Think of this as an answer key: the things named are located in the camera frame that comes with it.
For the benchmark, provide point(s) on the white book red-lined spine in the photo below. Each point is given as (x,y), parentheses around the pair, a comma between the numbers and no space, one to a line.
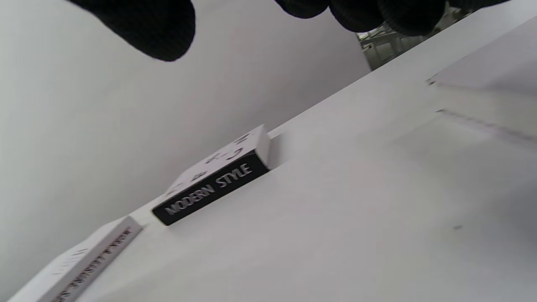
(84,260)

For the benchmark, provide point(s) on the white book floral label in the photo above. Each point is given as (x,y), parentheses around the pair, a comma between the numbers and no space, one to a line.
(495,67)

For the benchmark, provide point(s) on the white book black spine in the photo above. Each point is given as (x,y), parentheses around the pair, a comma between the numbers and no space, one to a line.
(209,193)

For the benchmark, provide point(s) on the white backdrop board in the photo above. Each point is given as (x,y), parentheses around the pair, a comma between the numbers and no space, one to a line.
(105,126)

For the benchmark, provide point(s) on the white background desk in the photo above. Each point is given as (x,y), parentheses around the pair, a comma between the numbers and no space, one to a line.
(377,48)

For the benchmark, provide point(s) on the person's right hand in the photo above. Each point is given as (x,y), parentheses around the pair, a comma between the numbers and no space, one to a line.
(159,29)

